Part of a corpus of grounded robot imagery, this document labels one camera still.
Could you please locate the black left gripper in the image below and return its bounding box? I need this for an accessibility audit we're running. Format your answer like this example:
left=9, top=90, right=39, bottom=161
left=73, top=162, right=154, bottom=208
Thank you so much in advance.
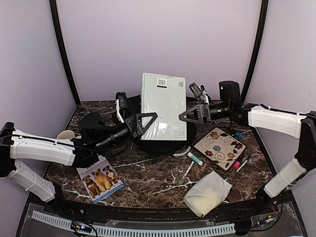
left=95, top=112, right=158, bottom=155

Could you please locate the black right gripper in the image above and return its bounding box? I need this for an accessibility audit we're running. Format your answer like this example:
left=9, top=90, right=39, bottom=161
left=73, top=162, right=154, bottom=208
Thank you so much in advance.
left=180, top=102, right=232, bottom=124

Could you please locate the black student backpack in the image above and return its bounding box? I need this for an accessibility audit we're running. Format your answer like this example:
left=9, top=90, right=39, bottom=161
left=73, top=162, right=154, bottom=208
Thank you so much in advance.
left=128, top=95, right=197, bottom=155

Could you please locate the pale green hardcover book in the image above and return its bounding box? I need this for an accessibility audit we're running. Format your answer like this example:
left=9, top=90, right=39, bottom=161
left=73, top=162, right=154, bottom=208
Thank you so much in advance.
left=141, top=73, right=187, bottom=141

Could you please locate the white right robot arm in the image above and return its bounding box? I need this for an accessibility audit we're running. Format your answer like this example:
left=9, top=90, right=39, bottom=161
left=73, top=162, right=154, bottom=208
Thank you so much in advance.
left=179, top=102, right=316, bottom=214

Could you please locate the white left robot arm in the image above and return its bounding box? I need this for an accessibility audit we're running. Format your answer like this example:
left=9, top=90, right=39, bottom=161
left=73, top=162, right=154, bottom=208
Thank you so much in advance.
left=0, top=113, right=158, bottom=215

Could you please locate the blue capped black marker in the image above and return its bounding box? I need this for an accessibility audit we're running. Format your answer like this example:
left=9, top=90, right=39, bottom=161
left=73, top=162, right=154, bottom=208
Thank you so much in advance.
left=226, top=127, right=243, bottom=139

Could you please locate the white glue stick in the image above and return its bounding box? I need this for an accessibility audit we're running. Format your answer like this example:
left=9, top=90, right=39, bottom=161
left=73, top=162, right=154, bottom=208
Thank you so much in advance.
left=187, top=152, right=203, bottom=166

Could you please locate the dog picture book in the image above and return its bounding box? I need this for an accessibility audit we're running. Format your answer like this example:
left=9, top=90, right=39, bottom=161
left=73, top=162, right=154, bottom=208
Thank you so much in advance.
left=77, top=156, right=124, bottom=204

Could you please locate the clear syringe pen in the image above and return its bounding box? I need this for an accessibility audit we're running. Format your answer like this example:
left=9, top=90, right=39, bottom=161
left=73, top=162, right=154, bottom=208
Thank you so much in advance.
left=179, top=161, right=195, bottom=185

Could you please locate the pink highlighter marker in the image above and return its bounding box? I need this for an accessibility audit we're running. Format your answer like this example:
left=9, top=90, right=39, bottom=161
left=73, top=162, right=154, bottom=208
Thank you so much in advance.
left=233, top=160, right=242, bottom=170

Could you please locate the white patterned mug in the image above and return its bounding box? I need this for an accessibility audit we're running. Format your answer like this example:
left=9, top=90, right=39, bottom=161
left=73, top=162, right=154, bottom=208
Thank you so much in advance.
left=57, top=130, right=81, bottom=140

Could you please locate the green capped marker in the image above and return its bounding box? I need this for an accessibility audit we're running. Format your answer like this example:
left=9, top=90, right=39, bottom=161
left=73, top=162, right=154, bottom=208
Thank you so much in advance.
left=236, top=166, right=242, bottom=174

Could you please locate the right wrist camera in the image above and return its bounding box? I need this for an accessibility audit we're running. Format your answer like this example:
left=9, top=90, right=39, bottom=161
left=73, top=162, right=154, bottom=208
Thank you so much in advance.
left=189, top=82, right=211, bottom=105

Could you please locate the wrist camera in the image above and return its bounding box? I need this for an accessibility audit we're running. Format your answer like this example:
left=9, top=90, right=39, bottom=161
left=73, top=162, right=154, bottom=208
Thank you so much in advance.
left=189, top=82, right=211, bottom=105
left=115, top=92, right=128, bottom=123

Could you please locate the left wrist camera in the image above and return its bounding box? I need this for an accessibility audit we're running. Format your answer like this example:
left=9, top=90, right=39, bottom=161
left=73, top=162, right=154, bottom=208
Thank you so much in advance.
left=115, top=92, right=128, bottom=123

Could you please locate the black right frame post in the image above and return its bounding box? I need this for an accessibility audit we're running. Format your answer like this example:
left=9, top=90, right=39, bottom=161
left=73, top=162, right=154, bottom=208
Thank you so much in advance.
left=241, top=0, right=269, bottom=102

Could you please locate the black frame post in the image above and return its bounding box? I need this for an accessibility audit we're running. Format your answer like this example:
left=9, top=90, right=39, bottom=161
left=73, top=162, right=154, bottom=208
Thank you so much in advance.
left=49, top=0, right=81, bottom=106
left=241, top=0, right=269, bottom=102

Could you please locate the grey slotted cable duct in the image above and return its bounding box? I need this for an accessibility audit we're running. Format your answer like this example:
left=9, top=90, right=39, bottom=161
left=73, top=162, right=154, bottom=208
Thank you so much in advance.
left=31, top=211, right=236, bottom=237

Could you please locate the black left frame post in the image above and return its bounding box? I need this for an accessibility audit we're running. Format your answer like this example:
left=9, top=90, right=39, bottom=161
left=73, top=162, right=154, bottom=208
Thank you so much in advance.
left=49, top=0, right=81, bottom=106

